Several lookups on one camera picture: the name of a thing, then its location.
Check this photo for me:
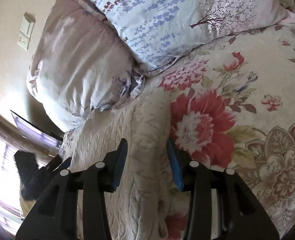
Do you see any beige knitted small garment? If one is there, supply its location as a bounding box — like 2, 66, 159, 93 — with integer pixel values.
59, 88, 186, 239

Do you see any lavender print pillow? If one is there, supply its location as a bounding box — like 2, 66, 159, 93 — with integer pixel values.
77, 0, 295, 75

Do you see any dark monitor screen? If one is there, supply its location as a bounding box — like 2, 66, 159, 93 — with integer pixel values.
10, 111, 62, 153

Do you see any pink striped pillow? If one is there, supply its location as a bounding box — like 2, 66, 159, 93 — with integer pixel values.
27, 0, 145, 132

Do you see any floral bed sheet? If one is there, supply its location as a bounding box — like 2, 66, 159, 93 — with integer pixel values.
142, 23, 295, 237

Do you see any white wall switch panel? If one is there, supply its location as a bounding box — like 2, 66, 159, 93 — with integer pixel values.
17, 12, 35, 51

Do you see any window with blinds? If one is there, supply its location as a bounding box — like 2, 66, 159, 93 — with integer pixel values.
0, 137, 24, 236

